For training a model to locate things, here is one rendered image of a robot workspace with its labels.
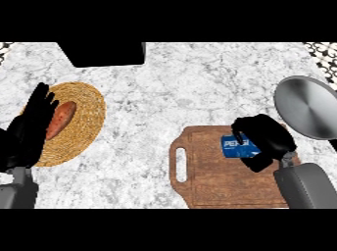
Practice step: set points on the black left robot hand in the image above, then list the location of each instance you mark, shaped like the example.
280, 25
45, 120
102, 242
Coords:
28, 130

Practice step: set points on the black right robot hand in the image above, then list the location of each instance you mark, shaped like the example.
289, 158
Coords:
269, 135

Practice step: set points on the blue can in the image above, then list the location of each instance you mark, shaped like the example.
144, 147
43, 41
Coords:
238, 147

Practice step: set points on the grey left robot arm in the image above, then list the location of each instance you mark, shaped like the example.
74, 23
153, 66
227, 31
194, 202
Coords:
12, 192

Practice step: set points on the brown wooden cutting board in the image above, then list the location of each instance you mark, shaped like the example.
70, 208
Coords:
215, 173

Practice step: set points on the orange sweet potato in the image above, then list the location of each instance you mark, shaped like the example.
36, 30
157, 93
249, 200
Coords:
62, 119

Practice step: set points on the round woven straw placemat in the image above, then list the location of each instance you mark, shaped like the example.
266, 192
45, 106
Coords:
79, 124

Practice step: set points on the black box appliance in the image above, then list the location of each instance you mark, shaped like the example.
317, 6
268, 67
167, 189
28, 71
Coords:
105, 54

